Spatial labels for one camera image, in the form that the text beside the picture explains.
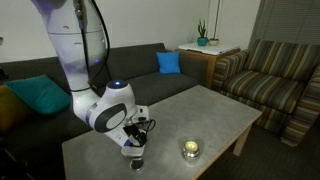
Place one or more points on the dark grey fabric sofa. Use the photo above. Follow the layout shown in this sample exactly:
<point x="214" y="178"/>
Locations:
<point x="160" y="85"/>

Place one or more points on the grey window blinds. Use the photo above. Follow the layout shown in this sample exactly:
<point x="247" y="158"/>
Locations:
<point x="290" y="20"/>

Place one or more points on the candle in silver tin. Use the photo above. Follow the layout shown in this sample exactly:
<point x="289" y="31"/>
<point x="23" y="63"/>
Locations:
<point x="191" y="151"/>

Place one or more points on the wooden side table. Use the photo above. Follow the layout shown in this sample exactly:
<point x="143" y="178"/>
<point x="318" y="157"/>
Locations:
<point x="208" y="66"/>

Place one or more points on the blue throw cushion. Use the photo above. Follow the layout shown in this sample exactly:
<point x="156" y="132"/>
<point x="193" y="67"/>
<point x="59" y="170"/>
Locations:
<point x="168" y="62"/>

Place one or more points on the small white pot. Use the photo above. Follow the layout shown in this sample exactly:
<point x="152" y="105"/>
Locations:
<point x="213" y="42"/>

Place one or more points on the teal throw cushion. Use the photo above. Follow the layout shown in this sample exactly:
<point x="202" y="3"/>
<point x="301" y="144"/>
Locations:
<point x="40" y="95"/>

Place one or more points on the striped armchair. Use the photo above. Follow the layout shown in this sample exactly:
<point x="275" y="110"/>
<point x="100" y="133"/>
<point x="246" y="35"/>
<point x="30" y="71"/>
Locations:
<point x="266" y="86"/>

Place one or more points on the white square lid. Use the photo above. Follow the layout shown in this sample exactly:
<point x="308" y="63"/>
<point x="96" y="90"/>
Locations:
<point x="133" y="151"/>

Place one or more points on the round silver metal disc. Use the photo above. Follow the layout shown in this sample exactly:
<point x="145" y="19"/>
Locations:
<point x="136" y="164"/>

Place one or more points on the plant in teal pot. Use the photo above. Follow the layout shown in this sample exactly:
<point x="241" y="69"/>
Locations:
<point x="202" y="40"/>

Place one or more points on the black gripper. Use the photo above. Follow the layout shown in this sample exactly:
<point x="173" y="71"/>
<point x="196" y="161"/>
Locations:
<point x="136" y="136"/>

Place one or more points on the wooden table leg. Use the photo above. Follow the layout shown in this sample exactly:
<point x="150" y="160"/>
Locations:
<point x="241" y="141"/>

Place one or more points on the mustard yellow cushion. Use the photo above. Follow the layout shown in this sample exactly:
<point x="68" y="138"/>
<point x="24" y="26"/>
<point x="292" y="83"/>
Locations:
<point x="11" y="108"/>

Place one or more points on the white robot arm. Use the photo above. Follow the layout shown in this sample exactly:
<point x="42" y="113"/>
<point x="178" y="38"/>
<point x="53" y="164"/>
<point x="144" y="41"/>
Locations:
<point x="66" y="50"/>

